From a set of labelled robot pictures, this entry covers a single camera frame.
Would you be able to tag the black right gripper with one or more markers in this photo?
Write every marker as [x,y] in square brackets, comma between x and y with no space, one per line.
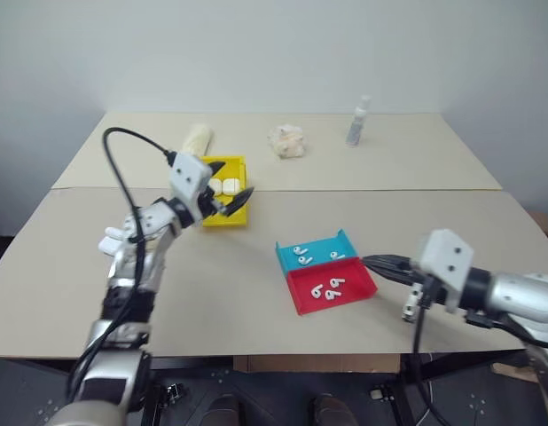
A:
[418,275]

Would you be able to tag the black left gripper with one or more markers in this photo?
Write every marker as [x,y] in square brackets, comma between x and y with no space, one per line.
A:
[207,202]

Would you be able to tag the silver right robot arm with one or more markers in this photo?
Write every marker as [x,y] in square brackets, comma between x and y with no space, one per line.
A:
[513,293]

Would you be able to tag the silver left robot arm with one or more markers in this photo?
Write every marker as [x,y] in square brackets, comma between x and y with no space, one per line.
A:
[123,275]

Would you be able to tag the yellow tray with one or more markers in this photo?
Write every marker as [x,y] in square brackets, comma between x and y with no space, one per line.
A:
[227,221]

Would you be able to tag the red brick-pattern tray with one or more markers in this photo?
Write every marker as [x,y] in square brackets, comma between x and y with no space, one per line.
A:
[358,284]

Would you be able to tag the white earbud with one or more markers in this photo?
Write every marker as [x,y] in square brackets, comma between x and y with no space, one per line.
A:
[332,295]
[317,291]
[304,261]
[337,281]
[337,255]
[299,250]

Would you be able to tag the cream ribbed roll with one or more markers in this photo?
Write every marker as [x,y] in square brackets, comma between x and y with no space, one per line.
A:
[198,139]

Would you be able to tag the teal brick-pattern tray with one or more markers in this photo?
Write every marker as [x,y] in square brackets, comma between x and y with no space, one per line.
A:
[320,246]

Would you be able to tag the crumpled cream cloth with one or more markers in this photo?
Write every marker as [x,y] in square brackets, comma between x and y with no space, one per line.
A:
[287,142]

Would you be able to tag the brown cardboard panel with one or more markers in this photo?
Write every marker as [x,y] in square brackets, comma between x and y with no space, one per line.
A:
[316,363]

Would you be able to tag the clear spray bottle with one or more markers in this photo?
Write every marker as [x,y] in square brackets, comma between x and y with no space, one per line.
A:
[356,128]

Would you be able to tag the brown cardboard scrap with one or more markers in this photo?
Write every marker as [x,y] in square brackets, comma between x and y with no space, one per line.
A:
[515,372]

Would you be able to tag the dark rounded shape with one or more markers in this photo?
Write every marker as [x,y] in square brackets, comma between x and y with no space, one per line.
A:
[223,410]

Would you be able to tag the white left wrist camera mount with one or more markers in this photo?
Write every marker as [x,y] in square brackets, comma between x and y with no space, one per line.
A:
[187,182]

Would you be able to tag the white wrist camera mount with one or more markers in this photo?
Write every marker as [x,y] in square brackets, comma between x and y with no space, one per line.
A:
[187,182]
[447,266]

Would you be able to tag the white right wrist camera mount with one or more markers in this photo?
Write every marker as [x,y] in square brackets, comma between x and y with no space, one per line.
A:
[447,266]

